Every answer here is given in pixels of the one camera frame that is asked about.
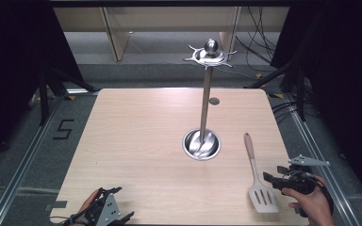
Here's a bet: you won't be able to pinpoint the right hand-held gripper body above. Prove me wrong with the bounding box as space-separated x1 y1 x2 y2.
272 153 331 196

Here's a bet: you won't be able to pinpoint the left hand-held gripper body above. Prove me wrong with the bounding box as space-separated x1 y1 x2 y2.
63 187 123 226

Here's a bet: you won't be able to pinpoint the white slotted spatula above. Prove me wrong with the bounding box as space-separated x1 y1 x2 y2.
243 132 280 215

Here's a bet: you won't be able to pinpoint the steel utensil rack stand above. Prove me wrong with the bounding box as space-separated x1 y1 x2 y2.
182 38 238 161

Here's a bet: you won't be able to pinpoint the person's left hand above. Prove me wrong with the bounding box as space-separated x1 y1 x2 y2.
74 189 101 226

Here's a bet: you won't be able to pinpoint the person's right hand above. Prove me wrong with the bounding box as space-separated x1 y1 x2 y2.
281 175 336 226

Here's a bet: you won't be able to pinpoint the grey tape strip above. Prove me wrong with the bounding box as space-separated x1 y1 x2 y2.
44 200 68 212

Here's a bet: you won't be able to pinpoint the black metal stand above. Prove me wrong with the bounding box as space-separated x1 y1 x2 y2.
37 64 99 127
243 57 309 122

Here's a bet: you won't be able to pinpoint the black curtain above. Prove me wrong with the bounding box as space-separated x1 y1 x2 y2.
269 0 362 212
0 0 86 172

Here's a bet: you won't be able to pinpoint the beige wooden desk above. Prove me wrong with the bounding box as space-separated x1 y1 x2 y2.
52 6 290 62

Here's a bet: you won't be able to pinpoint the aluminium floor rail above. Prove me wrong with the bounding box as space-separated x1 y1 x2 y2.
282 93 360 226
0 97 64 226

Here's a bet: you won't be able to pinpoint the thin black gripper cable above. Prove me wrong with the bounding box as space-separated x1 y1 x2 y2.
49 214 76 226

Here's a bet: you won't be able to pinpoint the black floor cables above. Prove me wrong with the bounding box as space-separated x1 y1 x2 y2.
271 99 300 124

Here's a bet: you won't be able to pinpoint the bundle of black cables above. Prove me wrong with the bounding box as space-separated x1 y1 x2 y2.
234 6 281 73

